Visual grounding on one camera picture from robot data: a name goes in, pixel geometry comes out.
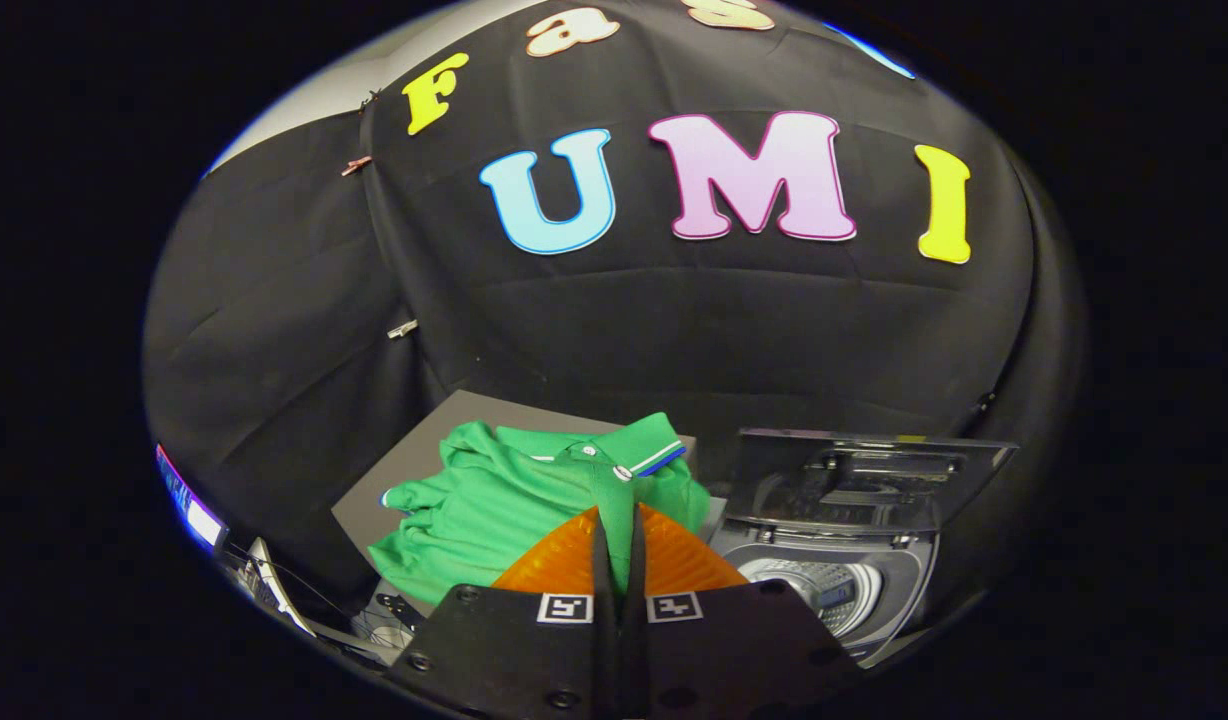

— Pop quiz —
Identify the black cable bundle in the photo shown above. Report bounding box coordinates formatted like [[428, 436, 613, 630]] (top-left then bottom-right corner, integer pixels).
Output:
[[354, 590, 425, 656]]

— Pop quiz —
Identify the grey washing machine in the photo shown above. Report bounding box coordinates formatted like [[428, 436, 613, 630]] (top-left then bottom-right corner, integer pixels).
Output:
[[709, 495, 943, 669]]

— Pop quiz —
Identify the black backdrop cloth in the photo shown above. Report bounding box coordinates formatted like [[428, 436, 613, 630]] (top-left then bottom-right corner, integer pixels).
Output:
[[142, 0, 1090, 641]]

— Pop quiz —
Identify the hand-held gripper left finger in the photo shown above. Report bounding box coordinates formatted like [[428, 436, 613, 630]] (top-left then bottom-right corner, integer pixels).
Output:
[[384, 505, 621, 720]]

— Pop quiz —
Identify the green polo shirt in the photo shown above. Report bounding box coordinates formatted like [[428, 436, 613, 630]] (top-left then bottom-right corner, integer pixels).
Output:
[[367, 412, 712, 606]]

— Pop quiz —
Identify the lit computer screen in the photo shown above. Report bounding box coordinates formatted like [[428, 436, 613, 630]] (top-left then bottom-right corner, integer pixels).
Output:
[[156, 445, 227, 549]]

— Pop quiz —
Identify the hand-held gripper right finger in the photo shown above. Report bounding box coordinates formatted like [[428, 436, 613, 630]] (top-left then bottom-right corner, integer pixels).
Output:
[[620, 502, 867, 720]]

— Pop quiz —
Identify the white device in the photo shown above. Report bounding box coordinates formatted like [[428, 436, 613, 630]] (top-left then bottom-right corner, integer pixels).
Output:
[[246, 538, 317, 637]]

